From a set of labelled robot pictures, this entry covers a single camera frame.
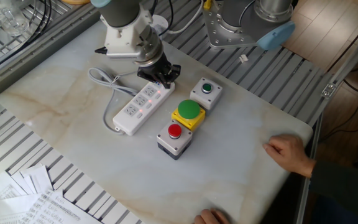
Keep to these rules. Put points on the white paper sheet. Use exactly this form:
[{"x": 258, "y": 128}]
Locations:
[
  {"x": 39, "y": 179},
  {"x": 19, "y": 182}
]

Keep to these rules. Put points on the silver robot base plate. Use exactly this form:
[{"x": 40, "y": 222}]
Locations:
[{"x": 219, "y": 31}]

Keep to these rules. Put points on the right forearm dark sleeve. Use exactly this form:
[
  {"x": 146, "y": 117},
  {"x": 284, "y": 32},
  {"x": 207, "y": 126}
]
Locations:
[{"x": 343, "y": 183}]

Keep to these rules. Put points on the large printed paper sheet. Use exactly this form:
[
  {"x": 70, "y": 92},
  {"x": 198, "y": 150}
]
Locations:
[{"x": 57, "y": 208}]

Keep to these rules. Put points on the small white clip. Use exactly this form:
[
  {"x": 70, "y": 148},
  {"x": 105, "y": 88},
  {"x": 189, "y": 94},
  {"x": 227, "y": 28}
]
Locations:
[{"x": 244, "y": 58}]

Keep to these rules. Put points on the yellow box green mushroom button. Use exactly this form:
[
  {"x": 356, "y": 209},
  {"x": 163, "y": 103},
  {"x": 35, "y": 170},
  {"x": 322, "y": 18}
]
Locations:
[{"x": 188, "y": 109}]

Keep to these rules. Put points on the aluminium frame profile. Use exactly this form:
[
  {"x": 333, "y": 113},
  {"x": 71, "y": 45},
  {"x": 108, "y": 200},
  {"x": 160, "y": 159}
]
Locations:
[{"x": 346, "y": 68}]

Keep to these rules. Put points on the grey box red button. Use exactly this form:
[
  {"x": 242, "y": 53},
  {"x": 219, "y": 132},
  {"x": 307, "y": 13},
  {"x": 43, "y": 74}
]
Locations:
[{"x": 174, "y": 144}]

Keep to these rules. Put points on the person's left hand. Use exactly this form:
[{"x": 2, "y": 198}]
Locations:
[{"x": 210, "y": 217}]

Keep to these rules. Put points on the yellow plug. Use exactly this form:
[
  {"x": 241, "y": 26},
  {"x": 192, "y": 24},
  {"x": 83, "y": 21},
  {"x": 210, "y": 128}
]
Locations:
[{"x": 207, "y": 3}]

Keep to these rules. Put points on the white power strip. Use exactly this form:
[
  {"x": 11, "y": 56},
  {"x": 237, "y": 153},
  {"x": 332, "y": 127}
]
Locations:
[{"x": 129, "y": 124}]

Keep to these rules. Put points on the person's blue trousers leg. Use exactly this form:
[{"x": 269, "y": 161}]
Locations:
[{"x": 331, "y": 214}]

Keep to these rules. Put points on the person's right hand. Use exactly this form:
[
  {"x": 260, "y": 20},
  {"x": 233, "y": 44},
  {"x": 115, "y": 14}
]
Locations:
[{"x": 287, "y": 152}]

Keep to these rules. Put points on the clear glass jar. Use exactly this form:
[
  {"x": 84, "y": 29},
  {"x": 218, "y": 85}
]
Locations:
[{"x": 5, "y": 15}]

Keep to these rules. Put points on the wooden round stand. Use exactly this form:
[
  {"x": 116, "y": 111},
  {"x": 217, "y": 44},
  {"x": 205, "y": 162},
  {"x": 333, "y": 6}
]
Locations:
[{"x": 76, "y": 1}]

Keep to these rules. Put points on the grey box green button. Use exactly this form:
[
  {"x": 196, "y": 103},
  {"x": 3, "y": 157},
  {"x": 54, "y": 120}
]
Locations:
[{"x": 197, "y": 96}]

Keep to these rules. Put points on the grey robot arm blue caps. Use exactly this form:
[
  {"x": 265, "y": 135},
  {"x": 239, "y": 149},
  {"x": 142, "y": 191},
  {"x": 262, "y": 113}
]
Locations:
[{"x": 120, "y": 12}]

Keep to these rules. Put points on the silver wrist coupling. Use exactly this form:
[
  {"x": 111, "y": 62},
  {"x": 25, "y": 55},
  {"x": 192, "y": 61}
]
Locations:
[{"x": 151, "y": 46}]

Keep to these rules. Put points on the round white socket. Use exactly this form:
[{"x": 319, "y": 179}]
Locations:
[{"x": 162, "y": 23}]

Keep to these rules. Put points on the marble pattern board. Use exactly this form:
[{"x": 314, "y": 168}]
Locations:
[{"x": 135, "y": 174}]

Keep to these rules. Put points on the grey metal side table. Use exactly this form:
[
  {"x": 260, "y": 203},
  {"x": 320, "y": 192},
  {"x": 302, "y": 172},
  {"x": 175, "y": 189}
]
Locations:
[{"x": 42, "y": 56}]

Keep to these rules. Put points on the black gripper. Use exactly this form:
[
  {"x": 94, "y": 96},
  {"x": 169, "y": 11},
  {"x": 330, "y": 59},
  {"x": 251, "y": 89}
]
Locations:
[{"x": 155, "y": 68}]

